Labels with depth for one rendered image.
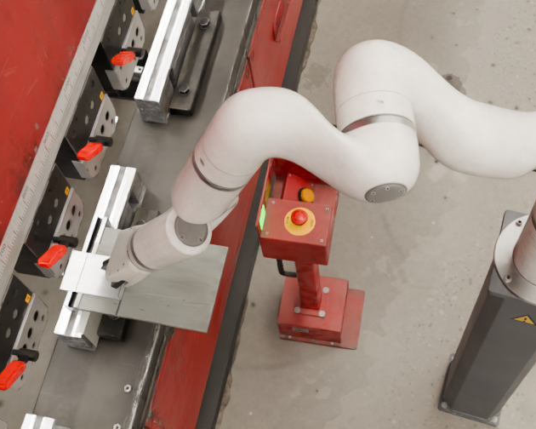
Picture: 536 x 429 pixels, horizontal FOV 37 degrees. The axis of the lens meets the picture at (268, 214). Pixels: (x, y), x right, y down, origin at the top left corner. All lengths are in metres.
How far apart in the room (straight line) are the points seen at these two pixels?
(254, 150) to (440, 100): 0.26
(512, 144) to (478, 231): 1.62
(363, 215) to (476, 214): 0.38
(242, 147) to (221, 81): 0.95
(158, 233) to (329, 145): 0.41
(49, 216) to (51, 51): 0.27
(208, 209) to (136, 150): 0.76
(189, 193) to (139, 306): 0.49
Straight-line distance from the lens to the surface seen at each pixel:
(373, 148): 0.97
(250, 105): 1.00
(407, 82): 1.06
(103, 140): 1.45
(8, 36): 1.20
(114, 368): 1.70
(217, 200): 1.13
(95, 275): 1.63
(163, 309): 1.57
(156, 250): 1.31
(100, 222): 1.69
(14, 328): 1.34
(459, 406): 2.44
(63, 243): 1.37
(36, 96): 1.29
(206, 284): 1.57
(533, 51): 3.15
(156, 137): 1.90
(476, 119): 1.09
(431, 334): 2.58
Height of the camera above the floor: 2.44
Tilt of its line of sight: 63 degrees down
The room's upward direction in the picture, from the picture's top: 12 degrees counter-clockwise
